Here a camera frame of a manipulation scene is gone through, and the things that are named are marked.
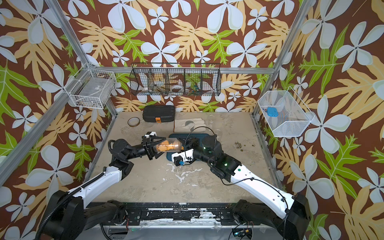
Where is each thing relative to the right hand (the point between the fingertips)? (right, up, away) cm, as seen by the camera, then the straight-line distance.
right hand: (180, 138), depth 69 cm
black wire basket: (-5, +38, +29) cm, 48 cm away
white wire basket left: (-54, +28, +17) cm, 63 cm away
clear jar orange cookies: (-5, -3, +1) cm, 6 cm away
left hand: (-6, -2, -2) cm, 7 cm away
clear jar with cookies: (+25, +1, +35) cm, 43 cm away
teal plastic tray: (+1, +1, -4) cm, 4 cm away
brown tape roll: (-40, +10, +46) cm, 62 cm away
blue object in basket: (+53, +14, +18) cm, 57 cm away
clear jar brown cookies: (+20, +10, +35) cm, 42 cm away
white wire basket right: (+58, +13, +14) cm, 61 cm away
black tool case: (-20, +16, +46) cm, 53 cm away
